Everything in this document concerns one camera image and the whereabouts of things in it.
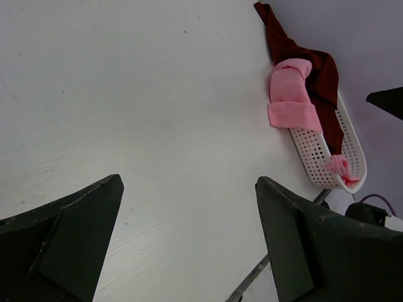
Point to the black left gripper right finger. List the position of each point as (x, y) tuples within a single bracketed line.
[(319, 255)]

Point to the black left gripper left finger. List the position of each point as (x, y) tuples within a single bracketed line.
[(56, 252)]

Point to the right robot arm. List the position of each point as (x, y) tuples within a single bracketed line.
[(389, 101)]

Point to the pink t shirt in basket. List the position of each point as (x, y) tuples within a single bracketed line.
[(290, 107)]

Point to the dark red t shirt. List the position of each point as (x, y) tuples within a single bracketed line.
[(322, 82)]

